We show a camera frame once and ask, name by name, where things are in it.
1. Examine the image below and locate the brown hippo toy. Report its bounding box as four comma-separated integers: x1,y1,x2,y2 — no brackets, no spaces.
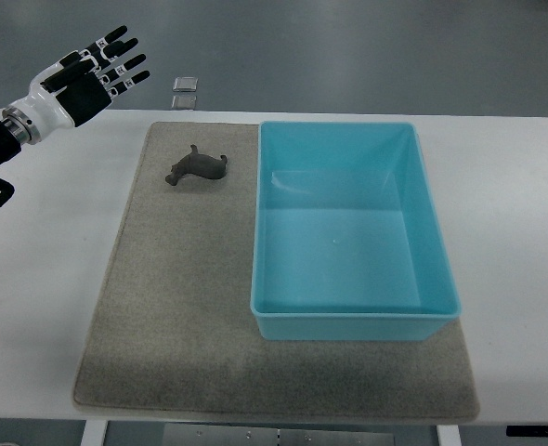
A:
164,144,228,186

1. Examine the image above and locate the grey metal base plate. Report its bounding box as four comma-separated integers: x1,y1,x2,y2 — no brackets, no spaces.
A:
162,424,396,446

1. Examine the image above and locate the grey felt mat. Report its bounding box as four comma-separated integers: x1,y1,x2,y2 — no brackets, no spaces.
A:
73,123,479,423

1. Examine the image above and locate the black table control panel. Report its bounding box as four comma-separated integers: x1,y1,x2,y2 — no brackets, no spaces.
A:
506,425,548,438

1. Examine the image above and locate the lower floor socket plate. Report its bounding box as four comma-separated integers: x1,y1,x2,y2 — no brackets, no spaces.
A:
171,95,197,111

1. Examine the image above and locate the white table leg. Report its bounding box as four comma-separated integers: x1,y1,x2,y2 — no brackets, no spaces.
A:
437,425,463,446
80,420,109,446

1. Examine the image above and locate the right white table leg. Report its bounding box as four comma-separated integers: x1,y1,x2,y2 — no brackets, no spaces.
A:
437,425,463,446

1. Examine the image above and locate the blue plastic box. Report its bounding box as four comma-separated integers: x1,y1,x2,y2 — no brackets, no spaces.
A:
250,121,461,341

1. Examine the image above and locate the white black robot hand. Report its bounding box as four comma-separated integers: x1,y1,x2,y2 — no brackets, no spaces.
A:
14,25,150,141

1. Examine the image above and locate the left white table leg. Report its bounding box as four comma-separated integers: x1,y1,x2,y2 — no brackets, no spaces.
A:
80,420,109,446

